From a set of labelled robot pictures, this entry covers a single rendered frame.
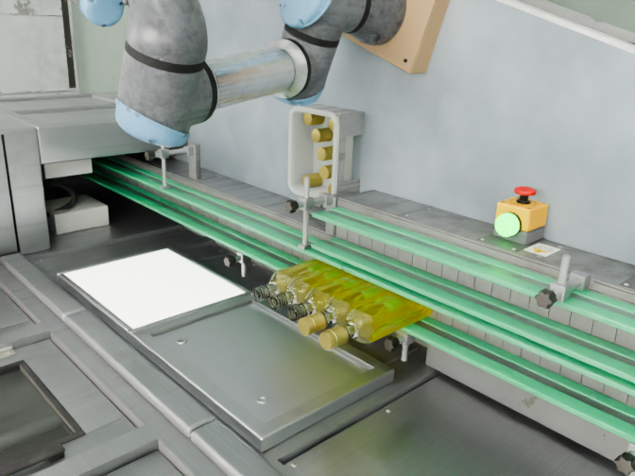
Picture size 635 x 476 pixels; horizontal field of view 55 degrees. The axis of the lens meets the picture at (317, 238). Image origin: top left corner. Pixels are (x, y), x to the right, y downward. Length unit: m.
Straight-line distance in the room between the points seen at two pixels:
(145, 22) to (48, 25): 3.95
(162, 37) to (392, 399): 0.78
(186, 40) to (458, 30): 0.62
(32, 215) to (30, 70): 2.92
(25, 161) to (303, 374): 1.08
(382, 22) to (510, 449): 0.86
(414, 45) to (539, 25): 0.25
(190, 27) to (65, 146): 1.11
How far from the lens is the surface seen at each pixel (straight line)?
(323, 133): 1.52
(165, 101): 0.93
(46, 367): 1.42
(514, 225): 1.17
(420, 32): 1.31
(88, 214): 2.17
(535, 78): 1.23
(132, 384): 1.27
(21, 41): 4.80
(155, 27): 0.91
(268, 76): 1.15
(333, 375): 1.24
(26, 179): 1.95
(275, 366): 1.26
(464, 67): 1.31
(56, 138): 1.96
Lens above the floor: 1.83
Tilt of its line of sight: 40 degrees down
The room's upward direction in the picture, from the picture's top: 106 degrees counter-clockwise
